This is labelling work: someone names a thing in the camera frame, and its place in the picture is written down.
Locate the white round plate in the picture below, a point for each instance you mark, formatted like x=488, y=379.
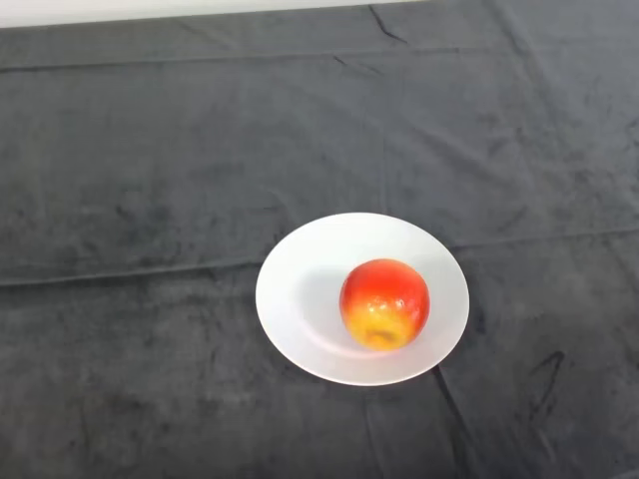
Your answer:
x=299, y=304

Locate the black cloth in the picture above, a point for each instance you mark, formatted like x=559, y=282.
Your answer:
x=199, y=174

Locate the red yellow apple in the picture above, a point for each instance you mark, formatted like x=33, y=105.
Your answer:
x=384, y=304

